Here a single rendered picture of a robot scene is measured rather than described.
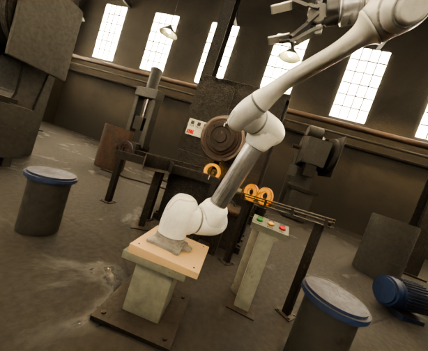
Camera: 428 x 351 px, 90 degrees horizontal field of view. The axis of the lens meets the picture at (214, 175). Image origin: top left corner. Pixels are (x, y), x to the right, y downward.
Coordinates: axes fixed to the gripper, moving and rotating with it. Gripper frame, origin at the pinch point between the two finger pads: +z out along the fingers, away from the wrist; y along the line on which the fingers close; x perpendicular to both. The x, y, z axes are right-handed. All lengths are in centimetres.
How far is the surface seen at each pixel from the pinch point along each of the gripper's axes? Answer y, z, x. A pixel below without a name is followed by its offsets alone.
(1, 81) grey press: -78, 363, 68
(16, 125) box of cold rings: -14, 302, 74
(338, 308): 98, -30, 61
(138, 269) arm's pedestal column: 96, 61, 35
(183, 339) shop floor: 126, 38, 51
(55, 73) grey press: -106, 310, 97
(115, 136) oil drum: -74, 327, 234
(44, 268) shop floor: 106, 120, 31
